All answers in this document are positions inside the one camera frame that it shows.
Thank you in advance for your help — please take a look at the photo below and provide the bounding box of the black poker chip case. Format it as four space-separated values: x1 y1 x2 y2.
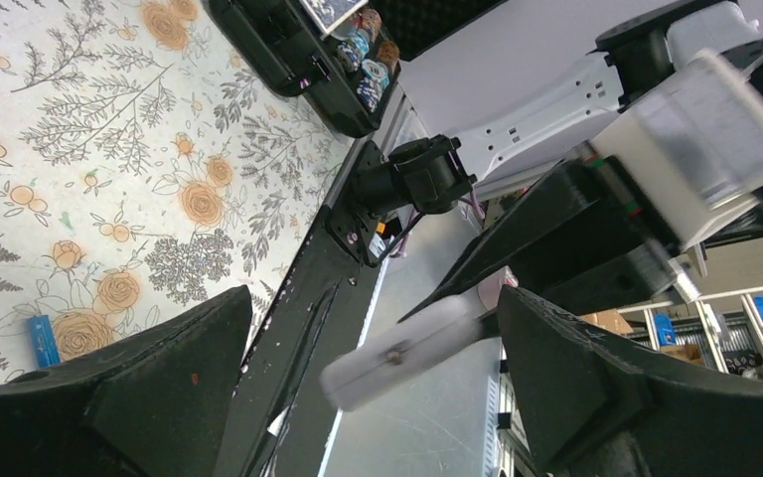
205 0 498 138

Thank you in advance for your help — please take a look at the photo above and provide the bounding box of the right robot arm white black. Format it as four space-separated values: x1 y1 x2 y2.
355 1 763 329

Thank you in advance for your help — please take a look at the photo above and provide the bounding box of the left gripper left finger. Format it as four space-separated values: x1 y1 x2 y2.
0 286 251 476

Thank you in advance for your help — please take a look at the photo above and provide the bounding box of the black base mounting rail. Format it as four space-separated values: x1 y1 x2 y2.
213 140 387 476

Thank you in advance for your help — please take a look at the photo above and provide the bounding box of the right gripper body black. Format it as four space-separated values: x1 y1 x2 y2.
397 154 763 324

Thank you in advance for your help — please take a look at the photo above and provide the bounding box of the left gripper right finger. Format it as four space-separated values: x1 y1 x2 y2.
496 286 763 476

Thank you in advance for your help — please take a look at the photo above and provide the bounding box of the floral patterned table mat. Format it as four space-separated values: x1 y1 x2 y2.
0 1 351 384

